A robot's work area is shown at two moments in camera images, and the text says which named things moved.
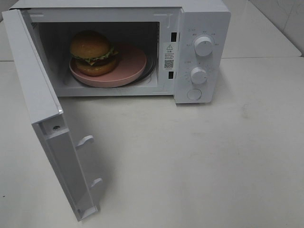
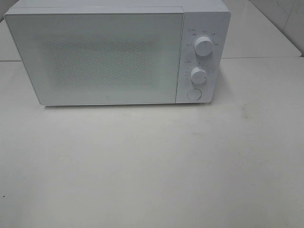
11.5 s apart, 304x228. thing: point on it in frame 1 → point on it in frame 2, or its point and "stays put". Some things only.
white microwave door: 48,117 → 99,58
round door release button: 194,94 stays put
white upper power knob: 203,46 stays put
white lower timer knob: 198,75 stays put
